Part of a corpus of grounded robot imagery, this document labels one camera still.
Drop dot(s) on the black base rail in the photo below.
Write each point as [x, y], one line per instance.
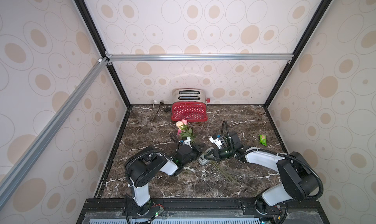
[199, 211]

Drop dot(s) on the left aluminium frame bar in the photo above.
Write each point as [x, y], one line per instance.
[31, 155]

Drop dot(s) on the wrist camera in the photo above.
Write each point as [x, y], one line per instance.
[186, 141]
[218, 141]

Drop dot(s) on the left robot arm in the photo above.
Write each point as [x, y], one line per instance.
[141, 168]

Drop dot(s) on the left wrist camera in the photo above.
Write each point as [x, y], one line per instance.
[186, 141]

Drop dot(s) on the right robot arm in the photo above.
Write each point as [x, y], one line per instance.
[298, 180]

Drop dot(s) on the red polka dot toaster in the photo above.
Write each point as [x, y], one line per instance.
[189, 104]

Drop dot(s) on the pink rose bouquet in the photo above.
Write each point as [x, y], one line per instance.
[185, 130]

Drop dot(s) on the horizontal aluminium frame bar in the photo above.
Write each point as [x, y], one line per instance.
[203, 57]

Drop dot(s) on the white tape dispenser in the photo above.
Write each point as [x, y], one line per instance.
[202, 160]

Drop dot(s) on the green snack packet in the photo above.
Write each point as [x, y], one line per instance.
[262, 140]

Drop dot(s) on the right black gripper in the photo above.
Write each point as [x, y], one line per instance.
[216, 153]

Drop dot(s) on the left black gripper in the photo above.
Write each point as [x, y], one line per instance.
[197, 149]

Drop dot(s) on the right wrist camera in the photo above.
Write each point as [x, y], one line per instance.
[218, 141]

